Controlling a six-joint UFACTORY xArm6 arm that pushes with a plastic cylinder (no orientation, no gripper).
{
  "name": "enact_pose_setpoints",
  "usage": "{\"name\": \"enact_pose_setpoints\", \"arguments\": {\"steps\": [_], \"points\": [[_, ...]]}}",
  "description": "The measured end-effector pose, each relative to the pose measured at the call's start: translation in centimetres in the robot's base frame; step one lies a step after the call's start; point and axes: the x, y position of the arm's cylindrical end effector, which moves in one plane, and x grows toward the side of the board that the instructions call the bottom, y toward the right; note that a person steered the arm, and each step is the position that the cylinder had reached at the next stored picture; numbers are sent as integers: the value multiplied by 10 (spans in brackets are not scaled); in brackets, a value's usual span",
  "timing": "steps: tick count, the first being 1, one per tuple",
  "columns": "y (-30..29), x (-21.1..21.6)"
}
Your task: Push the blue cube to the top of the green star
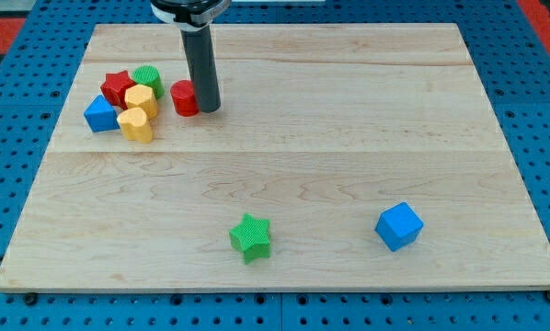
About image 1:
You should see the black robot arm flange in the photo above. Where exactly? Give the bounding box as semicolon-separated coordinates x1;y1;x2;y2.
150;0;232;31

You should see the green star block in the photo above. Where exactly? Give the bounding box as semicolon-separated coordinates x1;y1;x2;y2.
229;213;270;265

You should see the blue cube block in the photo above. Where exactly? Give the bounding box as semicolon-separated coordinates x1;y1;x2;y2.
374;201;424;252

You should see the red star block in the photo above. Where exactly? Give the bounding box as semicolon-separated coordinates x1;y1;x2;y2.
100;70;136;109

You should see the light wooden board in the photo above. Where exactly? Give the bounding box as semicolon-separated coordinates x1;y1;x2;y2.
0;23;550;293

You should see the red cylinder block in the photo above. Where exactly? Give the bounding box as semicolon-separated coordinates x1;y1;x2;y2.
170;80;199;117

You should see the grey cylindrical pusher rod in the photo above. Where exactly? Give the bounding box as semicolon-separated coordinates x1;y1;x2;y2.
181;25;221;113

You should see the yellow heart block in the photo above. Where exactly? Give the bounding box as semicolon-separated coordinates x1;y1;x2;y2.
116;108;154;143

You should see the yellow hexagon block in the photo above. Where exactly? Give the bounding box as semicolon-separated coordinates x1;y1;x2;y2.
124;85;158;119

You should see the green cylinder block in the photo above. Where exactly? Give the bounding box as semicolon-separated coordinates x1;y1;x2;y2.
132;65;165;99

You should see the blue triangle block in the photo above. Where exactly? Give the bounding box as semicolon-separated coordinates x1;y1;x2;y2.
84;95;120;132

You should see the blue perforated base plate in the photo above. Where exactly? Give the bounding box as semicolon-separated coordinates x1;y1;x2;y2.
0;1;550;330

